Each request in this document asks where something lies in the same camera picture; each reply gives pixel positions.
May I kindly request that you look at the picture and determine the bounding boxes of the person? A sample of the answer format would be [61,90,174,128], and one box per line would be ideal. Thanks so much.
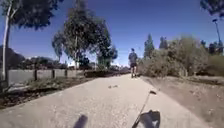
[128,47,139,79]

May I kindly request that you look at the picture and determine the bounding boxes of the dark overhanging tree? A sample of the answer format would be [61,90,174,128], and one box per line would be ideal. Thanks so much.
[199,0,224,18]

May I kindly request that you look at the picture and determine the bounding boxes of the slim dark conifer tree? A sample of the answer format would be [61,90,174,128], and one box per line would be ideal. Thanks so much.
[143,33,155,60]
[158,36,169,51]

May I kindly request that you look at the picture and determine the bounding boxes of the grey wall with dark posts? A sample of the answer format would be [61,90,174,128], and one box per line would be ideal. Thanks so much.
[0,68,88,86]

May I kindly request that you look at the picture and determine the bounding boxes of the bare brown dirt ground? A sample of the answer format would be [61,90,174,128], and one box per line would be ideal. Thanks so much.
[141,75,224,128]

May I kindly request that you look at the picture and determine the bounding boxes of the dark mulch ground strip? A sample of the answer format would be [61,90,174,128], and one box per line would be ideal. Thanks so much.
[0,76,96,111]

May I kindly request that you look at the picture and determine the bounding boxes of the pale concrete path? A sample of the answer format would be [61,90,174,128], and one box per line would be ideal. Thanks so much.
[0,73,214,128]

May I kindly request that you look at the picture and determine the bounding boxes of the dry olive bushes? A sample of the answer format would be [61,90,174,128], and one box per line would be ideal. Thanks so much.
[136,35,224,79]

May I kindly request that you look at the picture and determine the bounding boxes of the street lamp pole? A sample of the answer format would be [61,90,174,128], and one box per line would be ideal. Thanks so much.
[211,18,224,55]

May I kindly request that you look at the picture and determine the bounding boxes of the tall tree with pale trunk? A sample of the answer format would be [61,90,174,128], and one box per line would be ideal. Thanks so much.
[0,0,64,92]

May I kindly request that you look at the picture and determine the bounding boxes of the clump of tall dark trees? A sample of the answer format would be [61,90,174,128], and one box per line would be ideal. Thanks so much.
[51,0,119,71]

